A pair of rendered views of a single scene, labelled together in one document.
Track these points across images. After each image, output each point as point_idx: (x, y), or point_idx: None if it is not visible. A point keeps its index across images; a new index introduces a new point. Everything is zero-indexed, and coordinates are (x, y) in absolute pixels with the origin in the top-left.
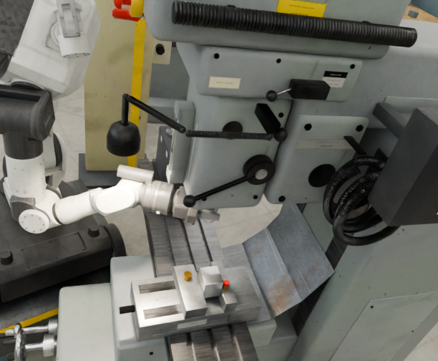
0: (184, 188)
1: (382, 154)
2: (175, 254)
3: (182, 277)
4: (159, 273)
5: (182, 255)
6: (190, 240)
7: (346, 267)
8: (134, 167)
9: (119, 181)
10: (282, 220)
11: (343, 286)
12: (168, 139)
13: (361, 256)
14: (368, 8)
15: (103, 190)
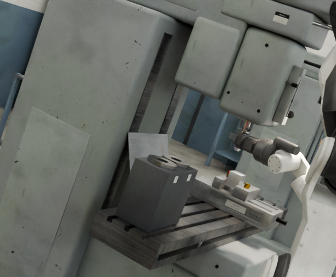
0: (252, 138)
1: None
2: (214, 217)
3: (248, 189)
4: (236, 222)
5: (210, 214)
6: (192, 210)
7: (173, 123)
8: (288, 142)
9: (294, 158)
10: (134, 153)
11: (171, 134)
12: (178, 169)
13: (182, 107)
14: None
15: (306, 166)
